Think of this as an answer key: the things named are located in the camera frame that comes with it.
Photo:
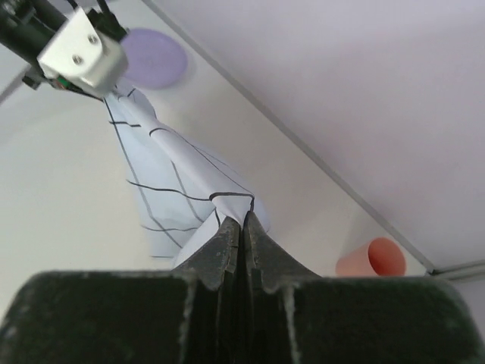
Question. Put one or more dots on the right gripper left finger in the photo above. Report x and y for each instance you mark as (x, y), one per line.
(207, 329)

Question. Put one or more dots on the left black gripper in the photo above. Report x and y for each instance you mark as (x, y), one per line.
(27, 27)

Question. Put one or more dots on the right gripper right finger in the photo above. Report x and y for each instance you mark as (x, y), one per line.
(272, 276)

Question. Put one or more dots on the blue checkered cloth placemat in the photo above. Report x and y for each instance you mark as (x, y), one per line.
(183, 191)

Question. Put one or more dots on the pink plastic cup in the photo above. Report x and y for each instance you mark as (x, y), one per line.
(379, 257)

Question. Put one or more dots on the purple plastic plate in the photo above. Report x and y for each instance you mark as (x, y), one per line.
(155, 60)

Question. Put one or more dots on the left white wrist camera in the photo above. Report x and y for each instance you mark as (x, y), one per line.
(83, 56)

